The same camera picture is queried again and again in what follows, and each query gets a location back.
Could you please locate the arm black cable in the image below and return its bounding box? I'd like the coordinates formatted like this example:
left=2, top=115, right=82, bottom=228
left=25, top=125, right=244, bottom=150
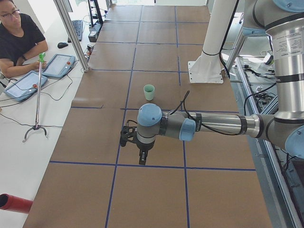
left=166, top=90, right=281, bottom=136

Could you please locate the red cylinder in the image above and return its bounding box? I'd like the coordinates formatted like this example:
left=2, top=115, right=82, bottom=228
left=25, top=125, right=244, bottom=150
left=0, top=193, right=33, bottom=214

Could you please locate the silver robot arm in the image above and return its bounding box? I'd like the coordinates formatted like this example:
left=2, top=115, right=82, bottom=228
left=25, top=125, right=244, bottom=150
left=134, top=0, right=304, bottom=165

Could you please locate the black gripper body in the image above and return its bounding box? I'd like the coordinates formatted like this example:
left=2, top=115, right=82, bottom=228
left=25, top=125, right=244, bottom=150
left=136, top=141, right=155, bottom=154

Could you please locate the brown paper table cover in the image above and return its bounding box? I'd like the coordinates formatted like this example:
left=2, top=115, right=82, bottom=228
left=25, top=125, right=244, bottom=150
left=23, top=5, right=304, bottom=228

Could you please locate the black keyboard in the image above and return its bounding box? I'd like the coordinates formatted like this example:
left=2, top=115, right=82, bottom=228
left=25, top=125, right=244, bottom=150
left=71, top=20, right=83, bottom=41

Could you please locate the near blue teach pendant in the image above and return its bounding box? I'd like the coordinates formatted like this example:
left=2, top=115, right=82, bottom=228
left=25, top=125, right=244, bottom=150
left=4, top=71, right=39, bottom=102

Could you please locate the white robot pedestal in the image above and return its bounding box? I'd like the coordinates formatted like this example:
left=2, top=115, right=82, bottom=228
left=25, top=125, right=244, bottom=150
left=188, top=0, right=238, bottom=84

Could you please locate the person in black shirt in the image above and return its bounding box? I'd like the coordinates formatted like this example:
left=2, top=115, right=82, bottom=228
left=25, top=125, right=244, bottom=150
left=0, top=0, right=48, bottom=78

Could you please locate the far blue teach pendant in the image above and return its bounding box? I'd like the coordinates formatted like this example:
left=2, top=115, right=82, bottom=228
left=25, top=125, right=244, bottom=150
left=42, top=54, right=76, bottom=79

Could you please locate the standing mint green cup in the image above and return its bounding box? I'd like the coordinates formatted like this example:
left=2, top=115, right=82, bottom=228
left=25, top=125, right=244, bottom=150
left=144, top=91, right=154, bottom=101

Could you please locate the aluminium frame post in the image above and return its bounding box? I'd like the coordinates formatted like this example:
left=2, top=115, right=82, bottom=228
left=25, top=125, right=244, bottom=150
left=53, top=0, right=89, bottom=73

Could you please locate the mint green cup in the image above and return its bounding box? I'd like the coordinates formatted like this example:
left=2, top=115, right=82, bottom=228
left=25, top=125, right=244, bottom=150
left=143, top=84, right=155, bottom=95
left=144, top=91, right=154, bottom=101

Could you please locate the green handled reacher grabber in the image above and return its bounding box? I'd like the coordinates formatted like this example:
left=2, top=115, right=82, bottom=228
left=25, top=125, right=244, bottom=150
left=22, top=52, right=47, bottom=143

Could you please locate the black computer mouse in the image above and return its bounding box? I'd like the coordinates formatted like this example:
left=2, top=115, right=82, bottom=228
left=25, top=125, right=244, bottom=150
left=57, top=42, right=68, bottom=49

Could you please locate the blue teach pendant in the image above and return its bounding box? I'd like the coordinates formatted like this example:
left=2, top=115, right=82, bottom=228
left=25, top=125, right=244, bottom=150
left=42, top=54, right=76, bottom=79
left=4, top=71, right=39, bottom=102

